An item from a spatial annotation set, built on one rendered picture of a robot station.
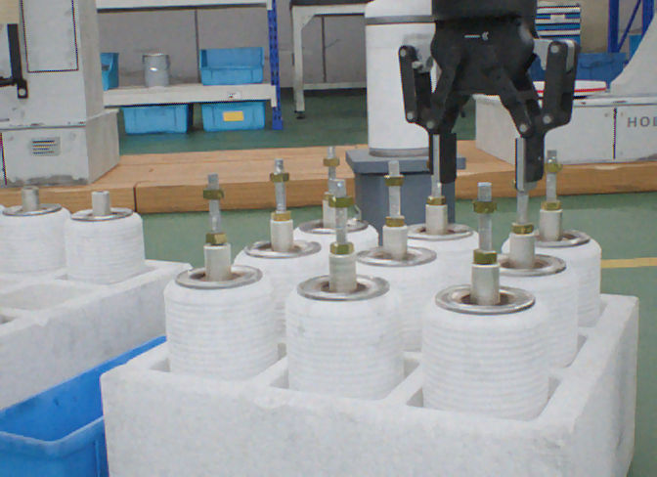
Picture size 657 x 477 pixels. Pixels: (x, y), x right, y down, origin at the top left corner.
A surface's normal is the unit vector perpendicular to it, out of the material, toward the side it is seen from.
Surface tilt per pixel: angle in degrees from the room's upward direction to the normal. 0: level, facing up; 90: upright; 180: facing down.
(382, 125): 90
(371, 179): 93
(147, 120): 92
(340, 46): 90
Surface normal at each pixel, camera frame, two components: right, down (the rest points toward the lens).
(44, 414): 0.89, 0.03
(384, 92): -0.54, 0.18
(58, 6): 0.06, 0.20
